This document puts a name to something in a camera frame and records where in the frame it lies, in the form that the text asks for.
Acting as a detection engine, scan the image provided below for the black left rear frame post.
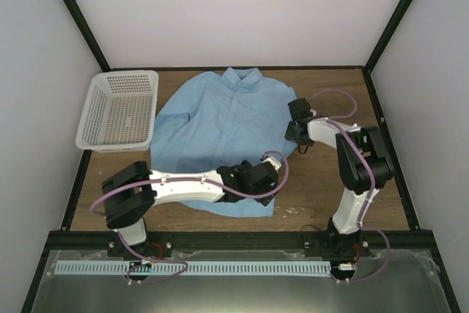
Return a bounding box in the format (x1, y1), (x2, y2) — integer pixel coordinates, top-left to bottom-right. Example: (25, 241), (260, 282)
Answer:
(62, 0), (111, 73)

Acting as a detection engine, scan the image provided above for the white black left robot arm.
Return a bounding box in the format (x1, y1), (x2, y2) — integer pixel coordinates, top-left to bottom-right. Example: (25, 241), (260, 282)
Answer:
(100, 157), (281, 257)

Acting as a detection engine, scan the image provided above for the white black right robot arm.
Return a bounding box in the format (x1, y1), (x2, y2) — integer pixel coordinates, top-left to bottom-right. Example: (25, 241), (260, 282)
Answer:
(285, 98), (394, 257)

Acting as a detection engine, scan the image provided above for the grey metal front panel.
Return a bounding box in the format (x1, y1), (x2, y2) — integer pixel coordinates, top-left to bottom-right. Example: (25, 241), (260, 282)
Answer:
(32, 250), (450, 312)

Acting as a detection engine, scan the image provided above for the black frame post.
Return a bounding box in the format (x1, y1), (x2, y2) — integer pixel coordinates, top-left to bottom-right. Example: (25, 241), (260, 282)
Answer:
(365, 0), (413, 72)
(62, 0), (111, 73)

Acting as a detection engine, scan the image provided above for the black right rear frame post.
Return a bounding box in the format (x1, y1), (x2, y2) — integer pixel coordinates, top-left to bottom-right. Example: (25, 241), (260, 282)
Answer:
(365, 0), (413, 72)

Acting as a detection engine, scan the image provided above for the light blue button shirt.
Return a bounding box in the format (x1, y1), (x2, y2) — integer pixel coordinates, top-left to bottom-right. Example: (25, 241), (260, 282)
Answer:
(149, 67), (296, 218)

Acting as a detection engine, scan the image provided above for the light blue slotted cable duct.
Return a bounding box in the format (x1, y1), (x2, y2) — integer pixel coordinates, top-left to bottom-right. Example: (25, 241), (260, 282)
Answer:
(53, 260), (331, 277)

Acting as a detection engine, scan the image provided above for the white perforated plastic basket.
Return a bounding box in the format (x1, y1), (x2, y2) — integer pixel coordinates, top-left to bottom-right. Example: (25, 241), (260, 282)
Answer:
(75, 70), (159, 153)

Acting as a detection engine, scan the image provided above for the black front mounting rail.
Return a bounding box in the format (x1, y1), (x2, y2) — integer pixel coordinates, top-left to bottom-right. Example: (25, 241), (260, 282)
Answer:
(47, 229), (435, 259)

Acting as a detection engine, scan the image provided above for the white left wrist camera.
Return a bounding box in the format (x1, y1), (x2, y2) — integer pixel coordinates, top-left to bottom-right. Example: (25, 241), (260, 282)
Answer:
(261, 155), (282, 171)

